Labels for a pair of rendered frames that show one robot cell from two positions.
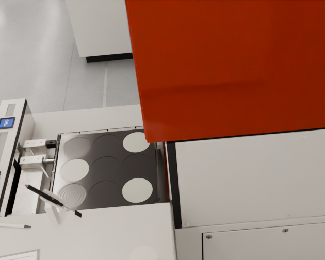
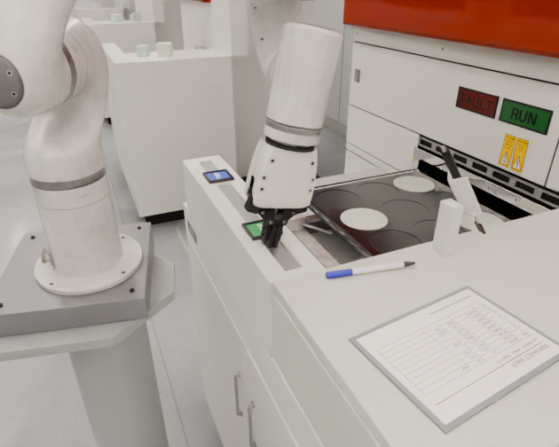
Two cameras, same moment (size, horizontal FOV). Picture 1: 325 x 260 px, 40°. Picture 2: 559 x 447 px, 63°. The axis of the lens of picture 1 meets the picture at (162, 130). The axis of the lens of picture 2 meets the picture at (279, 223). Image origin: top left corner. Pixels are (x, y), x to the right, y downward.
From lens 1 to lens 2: 1.13 m
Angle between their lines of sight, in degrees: 26
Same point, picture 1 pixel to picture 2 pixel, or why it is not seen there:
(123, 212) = (526, 223)
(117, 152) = (403, 195)
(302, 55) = not seen: outside the picture
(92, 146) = (359, 195)
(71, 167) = (356, 217)
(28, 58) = not seen: hidden behind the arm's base
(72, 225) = (476, 249)
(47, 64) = not seen: hidden behind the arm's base
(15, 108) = (216, 164)
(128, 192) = (470, 224)
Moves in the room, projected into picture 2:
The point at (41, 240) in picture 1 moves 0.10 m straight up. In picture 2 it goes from (452, 276) to (466, 215)
